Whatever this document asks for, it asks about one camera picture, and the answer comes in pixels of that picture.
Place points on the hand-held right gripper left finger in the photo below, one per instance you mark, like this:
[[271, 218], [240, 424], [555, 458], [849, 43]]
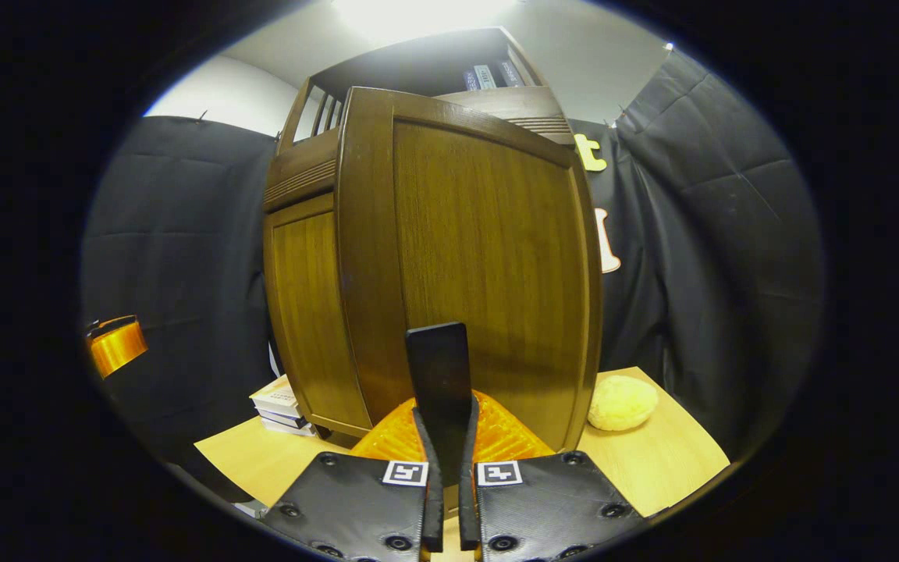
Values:
[[356, 507]]

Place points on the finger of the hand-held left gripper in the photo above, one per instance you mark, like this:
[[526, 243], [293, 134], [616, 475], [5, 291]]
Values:
[[118, 347]]

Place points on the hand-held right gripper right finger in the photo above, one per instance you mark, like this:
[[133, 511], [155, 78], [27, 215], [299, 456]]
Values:
[[551, 507]]

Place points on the wooden cabinet door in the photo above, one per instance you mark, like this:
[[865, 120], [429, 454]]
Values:
[[488, 257], [309, 312]]

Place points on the wooden double-door shoe cabinet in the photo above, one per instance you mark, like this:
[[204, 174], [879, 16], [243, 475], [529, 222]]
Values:
[[418, 70]]

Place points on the thin white-edged book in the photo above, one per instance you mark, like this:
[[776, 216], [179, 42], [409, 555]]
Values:
[[289, 427], [282, 415]]

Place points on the yellow sponge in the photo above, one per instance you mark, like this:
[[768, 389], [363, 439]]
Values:
[[623, 403]]

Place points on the white paperback book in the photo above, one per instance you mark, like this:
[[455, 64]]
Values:
[[276, 394]]

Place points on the black backdrop cloth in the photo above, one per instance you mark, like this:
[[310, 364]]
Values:
[[730, 234]]

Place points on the blue book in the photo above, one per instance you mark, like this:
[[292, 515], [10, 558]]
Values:
[[471, 80]]

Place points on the grey book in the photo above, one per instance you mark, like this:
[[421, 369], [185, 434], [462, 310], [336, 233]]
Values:
[[485, 76]]

